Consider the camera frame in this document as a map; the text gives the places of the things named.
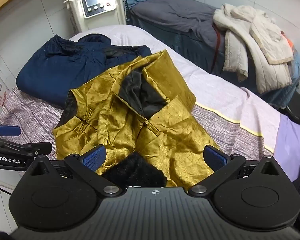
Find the black stool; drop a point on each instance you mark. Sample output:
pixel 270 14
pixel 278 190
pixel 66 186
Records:
pixel 298 110

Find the gold jacket with black fur collar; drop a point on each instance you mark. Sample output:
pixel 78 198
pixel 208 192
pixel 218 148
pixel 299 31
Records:
pixel 165 135

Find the white beauty machine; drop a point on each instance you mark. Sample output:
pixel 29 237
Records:
pixel 95 15

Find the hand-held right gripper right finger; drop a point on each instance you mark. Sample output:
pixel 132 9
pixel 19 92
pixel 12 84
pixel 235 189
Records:
pixel 215 158

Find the orange cloth item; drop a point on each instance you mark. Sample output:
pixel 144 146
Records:
pixel 290 45

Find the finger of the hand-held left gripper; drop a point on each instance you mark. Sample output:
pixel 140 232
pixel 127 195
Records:
pixel 8 131
pixel 37 147

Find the navy blue garment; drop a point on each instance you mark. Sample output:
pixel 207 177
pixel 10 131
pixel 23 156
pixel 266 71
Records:
pixel 52 72

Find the cream fleece blanket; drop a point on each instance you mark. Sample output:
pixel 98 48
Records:
pixel 260 45

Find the grey covered massage bed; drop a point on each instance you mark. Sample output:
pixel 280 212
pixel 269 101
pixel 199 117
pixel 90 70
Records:
pixel 170 17

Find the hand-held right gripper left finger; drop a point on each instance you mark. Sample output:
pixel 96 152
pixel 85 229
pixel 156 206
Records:
pixel 93 158

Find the purple bed sheet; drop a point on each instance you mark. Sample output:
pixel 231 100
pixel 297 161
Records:
pixel 292 142

